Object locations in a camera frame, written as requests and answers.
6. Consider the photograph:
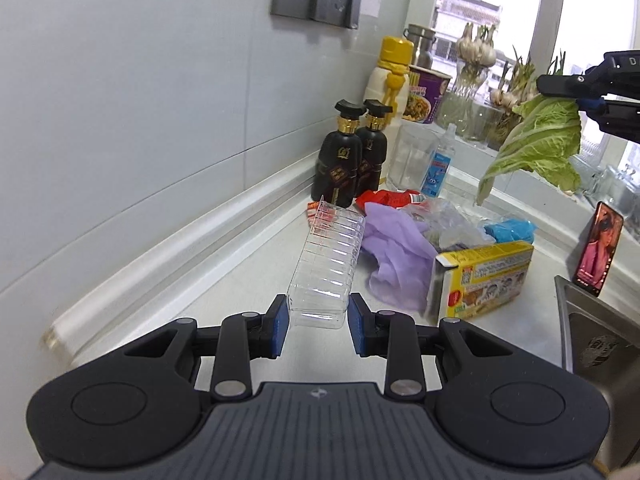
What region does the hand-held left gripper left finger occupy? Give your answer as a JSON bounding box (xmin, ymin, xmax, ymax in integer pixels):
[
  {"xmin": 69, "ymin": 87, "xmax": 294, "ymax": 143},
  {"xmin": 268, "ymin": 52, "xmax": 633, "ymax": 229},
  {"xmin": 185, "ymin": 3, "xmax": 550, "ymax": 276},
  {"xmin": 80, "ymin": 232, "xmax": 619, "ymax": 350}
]
[{"xmin": 116, "ymin": 294, "xmax": 292, "ymax": 404}]

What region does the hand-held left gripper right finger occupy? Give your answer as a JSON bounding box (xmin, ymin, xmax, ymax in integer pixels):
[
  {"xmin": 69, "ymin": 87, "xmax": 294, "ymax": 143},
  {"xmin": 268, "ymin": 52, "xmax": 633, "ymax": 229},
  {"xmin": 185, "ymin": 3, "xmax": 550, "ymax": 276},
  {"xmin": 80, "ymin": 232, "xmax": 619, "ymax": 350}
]
[{"xmin": 349, "ymin": 293, "xmax": 527, "ymax": 402}]

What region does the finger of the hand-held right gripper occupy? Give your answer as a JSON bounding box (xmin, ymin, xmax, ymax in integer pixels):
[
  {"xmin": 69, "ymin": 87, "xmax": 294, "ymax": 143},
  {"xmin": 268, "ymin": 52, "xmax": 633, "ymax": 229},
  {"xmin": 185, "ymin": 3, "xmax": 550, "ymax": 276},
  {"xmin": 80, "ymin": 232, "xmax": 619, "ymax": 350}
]
[
  {"xmin": 536, "ymin": 62, "xmax": 640, "ymax": 99},
  {"xmin": 577, "ymin": 98, "xmax": 640, "ymax": 137}
]

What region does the green cabbage leaf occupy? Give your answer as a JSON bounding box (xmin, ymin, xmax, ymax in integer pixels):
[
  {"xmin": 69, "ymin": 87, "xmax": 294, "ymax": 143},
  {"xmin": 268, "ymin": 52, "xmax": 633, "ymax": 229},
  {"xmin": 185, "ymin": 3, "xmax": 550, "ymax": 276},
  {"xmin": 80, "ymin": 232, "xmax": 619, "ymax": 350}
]
[{"xmin": 475, "ymin": 94, "xmax": 584, "ymax": 206}]

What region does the clear plastic bottle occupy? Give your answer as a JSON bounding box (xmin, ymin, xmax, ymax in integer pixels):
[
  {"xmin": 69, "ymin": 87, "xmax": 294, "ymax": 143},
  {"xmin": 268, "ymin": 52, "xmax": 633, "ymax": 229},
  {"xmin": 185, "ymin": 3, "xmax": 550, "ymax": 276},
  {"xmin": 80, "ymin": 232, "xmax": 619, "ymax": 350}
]
[{"xmin": 286, "ymin": 195, "xmax": 368, "ymax": 331}]

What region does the purple plastic glove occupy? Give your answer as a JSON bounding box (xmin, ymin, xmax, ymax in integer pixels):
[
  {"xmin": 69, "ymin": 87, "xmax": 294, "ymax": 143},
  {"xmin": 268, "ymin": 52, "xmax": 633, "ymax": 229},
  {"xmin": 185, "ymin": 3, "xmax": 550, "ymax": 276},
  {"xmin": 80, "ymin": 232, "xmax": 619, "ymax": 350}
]
[{"xmin": 360, "ymin": 200, "xmax": 436, "ymax": 312}]

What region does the red wrapper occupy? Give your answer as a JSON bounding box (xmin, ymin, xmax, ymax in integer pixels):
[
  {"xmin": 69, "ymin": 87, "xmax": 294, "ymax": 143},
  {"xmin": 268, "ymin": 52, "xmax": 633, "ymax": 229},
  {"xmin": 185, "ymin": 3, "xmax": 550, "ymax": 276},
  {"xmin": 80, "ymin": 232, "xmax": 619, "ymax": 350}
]
[{"xmin": 354, "ymin": 188, "xmax": 429, "ymax": 211}]

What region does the clear plastic bag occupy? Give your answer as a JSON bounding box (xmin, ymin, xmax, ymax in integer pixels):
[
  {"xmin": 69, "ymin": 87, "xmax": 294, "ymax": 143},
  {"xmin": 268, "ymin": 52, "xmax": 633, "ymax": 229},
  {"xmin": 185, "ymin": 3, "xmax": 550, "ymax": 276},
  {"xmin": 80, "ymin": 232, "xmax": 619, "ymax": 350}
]
[{"xmin": 407, "ymin": 197, "xmax": 496, "ymax": 256}]

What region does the yellow cardboard box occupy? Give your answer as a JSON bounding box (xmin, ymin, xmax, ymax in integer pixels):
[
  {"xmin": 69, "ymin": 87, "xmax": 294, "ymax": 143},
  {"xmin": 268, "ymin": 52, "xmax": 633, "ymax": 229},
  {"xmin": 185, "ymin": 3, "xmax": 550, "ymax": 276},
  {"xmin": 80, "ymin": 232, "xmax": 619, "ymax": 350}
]
[{"xmin": 425, "ymin": 240, "xmax": 536, "ymax": 324}]

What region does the blue plastic glove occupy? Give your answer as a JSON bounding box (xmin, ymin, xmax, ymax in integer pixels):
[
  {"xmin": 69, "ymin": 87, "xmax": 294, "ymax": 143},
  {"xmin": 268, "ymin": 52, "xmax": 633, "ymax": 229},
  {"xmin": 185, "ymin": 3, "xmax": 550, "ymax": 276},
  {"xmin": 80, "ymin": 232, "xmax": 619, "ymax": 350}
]
[{"xmin": 482, "ymin": 217, "xmax": 539, "ymax": 246}]

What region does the sprouting garlic bunch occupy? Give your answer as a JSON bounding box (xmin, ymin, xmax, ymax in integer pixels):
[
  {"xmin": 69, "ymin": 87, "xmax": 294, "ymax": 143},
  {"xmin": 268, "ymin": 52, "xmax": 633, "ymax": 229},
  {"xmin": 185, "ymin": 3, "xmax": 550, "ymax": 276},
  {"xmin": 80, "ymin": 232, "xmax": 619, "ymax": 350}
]
[
  {"xmin": 488, "ymin": 47, "xmax": 541, "ymax": 111},
  {"xmin": 455, "ymin": 22, "xmax": 499, "ymax": 69}
]

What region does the glass jar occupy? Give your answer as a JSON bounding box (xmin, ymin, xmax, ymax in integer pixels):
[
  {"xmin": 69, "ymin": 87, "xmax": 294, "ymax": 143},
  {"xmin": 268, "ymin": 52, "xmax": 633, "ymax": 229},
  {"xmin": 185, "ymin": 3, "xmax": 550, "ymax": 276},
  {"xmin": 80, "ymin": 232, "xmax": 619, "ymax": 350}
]
[
  {"xmin": 437, "ymin": 65, "xmax": 489, "ymax": 129},
  {"xmin": 462, "ymin": 97, "xmax": 521, "ymax": 150}
]

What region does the clear glass tumbler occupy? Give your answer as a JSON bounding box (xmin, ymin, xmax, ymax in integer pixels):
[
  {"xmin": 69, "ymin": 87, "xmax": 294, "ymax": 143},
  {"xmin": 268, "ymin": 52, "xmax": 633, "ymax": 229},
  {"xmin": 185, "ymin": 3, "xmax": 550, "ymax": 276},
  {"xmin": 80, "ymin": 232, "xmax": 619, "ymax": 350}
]
[{"xmin": 597, "ymin": 164, "xmax": 640, "ymax": 214}]

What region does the building outside window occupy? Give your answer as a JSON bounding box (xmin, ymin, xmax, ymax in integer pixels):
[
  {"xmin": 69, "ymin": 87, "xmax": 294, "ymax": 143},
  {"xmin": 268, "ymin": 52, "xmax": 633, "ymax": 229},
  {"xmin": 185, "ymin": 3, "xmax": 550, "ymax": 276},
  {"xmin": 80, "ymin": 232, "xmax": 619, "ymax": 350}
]
[{"xmin": 433, "ymin": 0, "xmax": 504, "ymax": 61}]

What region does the purple instant noodle cup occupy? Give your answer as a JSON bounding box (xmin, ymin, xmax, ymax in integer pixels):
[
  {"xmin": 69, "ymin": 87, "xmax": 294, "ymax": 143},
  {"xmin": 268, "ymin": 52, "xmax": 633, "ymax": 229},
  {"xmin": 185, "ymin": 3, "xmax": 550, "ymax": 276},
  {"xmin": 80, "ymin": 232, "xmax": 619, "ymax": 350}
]
[{"xmin": 402, "ymin": 64, "xmax": 454, "ymax": 126}]

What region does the smartphone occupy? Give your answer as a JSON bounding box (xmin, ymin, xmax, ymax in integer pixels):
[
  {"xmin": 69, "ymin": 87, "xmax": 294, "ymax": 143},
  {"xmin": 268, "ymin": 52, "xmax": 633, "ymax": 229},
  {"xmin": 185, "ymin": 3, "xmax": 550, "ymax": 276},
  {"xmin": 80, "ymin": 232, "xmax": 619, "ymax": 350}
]
[{"xmin": 572, "ymin": 200, "xmax": 626, "ymax": 291}]

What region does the stainless steel bottle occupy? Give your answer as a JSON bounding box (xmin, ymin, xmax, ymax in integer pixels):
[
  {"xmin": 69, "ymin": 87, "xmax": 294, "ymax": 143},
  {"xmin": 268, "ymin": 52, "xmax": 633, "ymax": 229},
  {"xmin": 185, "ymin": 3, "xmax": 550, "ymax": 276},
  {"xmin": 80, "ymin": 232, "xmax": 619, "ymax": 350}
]
[{"xmin": 403, "ymin": 23, "xmax": 439, "ymax": 69}]

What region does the small bottle blue label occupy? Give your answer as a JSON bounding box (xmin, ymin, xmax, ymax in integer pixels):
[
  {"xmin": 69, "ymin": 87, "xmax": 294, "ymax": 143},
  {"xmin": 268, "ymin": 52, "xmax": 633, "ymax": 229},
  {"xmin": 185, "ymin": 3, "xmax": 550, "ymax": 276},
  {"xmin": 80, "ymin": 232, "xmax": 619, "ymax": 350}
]
[{"xmin": 420, "ymin": 123, "xmax": 459, "ymax": 199}]

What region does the black bottle gold cap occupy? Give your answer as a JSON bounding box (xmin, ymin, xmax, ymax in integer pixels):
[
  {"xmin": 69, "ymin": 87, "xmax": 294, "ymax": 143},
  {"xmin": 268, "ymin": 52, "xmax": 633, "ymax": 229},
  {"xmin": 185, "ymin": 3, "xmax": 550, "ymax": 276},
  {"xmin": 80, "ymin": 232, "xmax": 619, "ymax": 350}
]
[
  {"xmin": 354, "ymin": 98, "xmax": 393, "ymax": 196},
  {"xmin": 310, "ymin": 100, "xmax": 365, "ymax": 210}
]

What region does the clear plastic container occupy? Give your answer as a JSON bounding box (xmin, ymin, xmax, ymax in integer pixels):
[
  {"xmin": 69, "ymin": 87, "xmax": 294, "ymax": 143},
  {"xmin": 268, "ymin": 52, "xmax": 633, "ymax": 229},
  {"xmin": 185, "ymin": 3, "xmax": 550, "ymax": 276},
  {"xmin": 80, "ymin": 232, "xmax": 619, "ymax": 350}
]
[{"xmin": 387, "ymin": 122, "xmax": 444, "ymax": 192}]

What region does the white bottle yellow cap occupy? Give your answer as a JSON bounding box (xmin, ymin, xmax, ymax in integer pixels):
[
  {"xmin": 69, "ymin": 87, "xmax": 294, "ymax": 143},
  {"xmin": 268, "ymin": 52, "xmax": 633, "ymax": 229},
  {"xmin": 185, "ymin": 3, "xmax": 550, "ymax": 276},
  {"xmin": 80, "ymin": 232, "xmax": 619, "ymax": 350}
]
[{"xmin": 369, "ymin": 35, "xmax": 417, "ymax": 182}]

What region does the stainless steel sink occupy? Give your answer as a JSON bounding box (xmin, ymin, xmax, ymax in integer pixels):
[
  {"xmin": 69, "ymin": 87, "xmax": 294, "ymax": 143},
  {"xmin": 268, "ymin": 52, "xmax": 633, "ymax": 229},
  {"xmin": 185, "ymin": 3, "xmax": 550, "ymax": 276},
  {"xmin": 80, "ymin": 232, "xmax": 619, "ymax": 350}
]
[{"xmin": 553, "ymin": 274, "xmax": 640, "ymax": 413}]

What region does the white window frame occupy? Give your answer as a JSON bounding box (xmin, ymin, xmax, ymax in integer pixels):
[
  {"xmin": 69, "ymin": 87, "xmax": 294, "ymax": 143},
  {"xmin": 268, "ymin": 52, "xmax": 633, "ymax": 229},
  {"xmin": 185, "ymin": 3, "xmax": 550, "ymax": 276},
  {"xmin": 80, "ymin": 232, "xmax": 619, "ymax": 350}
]
[{"xmin": 530, "ymin": 0, "xmax": 569, "ymax": 79}]

